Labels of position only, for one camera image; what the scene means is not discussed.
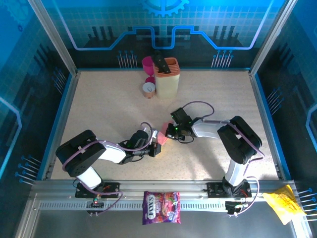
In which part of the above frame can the pink paper sheet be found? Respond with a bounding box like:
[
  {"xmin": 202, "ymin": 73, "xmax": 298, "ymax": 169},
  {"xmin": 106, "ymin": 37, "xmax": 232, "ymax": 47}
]
[{"xmin": 158, "ymin": 122, "xmax": 171, "ymax": 145}]

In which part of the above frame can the beige knife block orange top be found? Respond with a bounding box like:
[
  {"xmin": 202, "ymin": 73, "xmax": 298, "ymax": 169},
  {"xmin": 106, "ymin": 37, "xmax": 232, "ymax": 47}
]
[{"xmin": 152, "ymin": 57, "xmax": 181, "ymax": 100}]

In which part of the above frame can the copper can white lid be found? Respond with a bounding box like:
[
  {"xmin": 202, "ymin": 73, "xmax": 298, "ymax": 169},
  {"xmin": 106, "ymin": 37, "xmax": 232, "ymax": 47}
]
[{"xmin": 142, "ymin": 82, "xmax": 157, "ymax": 99}]

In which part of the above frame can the purple Fox's candy bag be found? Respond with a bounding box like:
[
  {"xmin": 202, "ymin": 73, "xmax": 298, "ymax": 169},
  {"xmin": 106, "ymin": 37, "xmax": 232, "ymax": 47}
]
[{"xmin": 142, "ymin": 190, "xmax": 181, "ymax": 225}]

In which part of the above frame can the magenta plastic goblet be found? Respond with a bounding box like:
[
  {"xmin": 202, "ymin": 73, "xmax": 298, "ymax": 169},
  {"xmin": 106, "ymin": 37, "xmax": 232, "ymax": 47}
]
[{"xmin": 142, "ymin": 56, "xmax": 157, "ymax": 84}]

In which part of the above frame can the black controller board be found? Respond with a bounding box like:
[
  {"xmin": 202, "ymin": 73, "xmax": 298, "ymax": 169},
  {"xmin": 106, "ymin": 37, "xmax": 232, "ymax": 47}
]
[
  {"xmin": 86, "ymin": 200, "xmax": 105, "ymax": 217},
  {"xmin": 224, "ymin": 200, "xmax": 248, "ymax": 218}
]

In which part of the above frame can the yellow plastic bag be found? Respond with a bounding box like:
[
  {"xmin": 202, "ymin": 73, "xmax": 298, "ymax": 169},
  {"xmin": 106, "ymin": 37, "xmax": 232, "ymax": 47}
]
[{"xmin": 262, "ymin": 184, "xmax": 308, "ymax": 226}]

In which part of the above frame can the aluminium front frame rail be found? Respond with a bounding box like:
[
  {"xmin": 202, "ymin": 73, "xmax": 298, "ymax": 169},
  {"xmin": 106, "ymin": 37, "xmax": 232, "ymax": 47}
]
[{"xmin": 31, "ymin": 179, "xmax": 298, "ymax": 203}]

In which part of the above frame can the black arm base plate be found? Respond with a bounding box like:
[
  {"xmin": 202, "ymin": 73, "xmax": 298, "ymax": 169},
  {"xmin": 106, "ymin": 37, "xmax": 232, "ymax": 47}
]
[
  {"xmin": 207, "ymin": 181, "xmax": 253, "ymax": 198},
  {"xmin": 75, "ymin": 182, "xmax": 121, "ymax": 198}
]

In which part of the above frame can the black knife handle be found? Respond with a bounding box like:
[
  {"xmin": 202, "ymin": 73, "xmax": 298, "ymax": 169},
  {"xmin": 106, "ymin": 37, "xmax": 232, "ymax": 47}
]
[{"xmin": 151, "ymin": 51, "xmax": 171, "ymax": 74}]

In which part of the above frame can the slotted grey cable duct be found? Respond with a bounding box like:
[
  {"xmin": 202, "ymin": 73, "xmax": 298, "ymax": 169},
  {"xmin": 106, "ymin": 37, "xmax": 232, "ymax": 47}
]
[{"xmin": 39, "ymin": 201, "xmax": 230, "ymax": 211}]

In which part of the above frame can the aluminium side rail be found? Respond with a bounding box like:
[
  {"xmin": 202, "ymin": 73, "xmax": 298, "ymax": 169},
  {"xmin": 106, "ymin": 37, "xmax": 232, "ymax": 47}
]
[
  {"xmin": 41, "ymin": 70, "xmax": 80, "ymax": 181},
  {"xmin": 248, "ymin": 70, "xmax": 285, "ymax": 181}
]

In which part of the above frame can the aluminium frame post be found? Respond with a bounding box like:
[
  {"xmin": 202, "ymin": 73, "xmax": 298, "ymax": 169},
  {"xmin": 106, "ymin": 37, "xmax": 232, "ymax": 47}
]
[
  {"xmin": 27, "ymin": 0, "xmax": 80, "ymax": 76},
  {"xmin": 249, "ymin": 0, "xmax": 299, "ymax": 76}
]

